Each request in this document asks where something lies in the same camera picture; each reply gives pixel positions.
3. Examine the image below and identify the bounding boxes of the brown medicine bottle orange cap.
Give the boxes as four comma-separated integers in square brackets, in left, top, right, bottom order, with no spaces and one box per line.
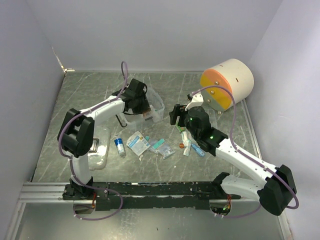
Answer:
[142,106,152,121]

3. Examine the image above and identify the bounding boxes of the clear plastic storage box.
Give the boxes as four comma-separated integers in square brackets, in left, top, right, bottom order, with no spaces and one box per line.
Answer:
[118,87,165,131]

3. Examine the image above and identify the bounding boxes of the white blue bandage packet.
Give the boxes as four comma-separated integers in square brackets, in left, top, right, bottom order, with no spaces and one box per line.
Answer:
[126,131,151,157]

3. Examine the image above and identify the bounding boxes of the teal-header plastic sachet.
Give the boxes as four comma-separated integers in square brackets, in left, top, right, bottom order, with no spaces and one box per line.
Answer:
[148,138,165,154]

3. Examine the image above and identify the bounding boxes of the white medicine bottle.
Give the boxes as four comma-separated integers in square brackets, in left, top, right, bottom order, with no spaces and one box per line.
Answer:
[150,105,161,123]

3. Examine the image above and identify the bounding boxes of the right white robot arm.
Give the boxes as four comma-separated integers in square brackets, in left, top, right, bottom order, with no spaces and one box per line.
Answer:
[169,104,297,216]

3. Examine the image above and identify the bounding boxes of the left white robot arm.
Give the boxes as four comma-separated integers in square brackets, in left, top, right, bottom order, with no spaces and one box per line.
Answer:
[57,78,150,200]

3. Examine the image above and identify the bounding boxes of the green medicine box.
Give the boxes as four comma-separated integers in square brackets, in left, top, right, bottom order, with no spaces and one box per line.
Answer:
[175,116,187,133]

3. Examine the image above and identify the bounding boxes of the white tube packet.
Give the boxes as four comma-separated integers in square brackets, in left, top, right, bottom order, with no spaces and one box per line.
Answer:
[181,131,192,157]

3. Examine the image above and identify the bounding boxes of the clear plastic divider tray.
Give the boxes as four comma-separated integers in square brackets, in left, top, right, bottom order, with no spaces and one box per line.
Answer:
[204,108,218,129]

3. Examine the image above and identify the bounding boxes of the clear sachet blue contents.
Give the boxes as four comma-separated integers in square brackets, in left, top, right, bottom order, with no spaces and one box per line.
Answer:
[158,143,175,160]

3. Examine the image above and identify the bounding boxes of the blue plastic applicator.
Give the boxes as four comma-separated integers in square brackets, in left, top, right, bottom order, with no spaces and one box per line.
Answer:
[191,143,205,157]

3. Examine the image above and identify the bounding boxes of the small blue-label vial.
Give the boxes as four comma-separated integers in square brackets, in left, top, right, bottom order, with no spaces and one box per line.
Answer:
[114,137,126,158]

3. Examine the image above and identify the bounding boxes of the beige cylinder orange face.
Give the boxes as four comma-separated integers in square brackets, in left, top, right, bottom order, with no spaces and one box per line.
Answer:
[200,58,254,112]

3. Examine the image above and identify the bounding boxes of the clear plastic box lid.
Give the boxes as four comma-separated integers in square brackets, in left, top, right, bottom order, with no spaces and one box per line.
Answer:
[88,126,111,171]

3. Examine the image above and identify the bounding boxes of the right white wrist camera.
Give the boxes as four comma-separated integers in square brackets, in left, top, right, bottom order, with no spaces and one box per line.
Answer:
[185,92,204,111]

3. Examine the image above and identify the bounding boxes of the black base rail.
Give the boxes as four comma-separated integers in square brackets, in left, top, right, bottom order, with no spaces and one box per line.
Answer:
[62,181,228,211]

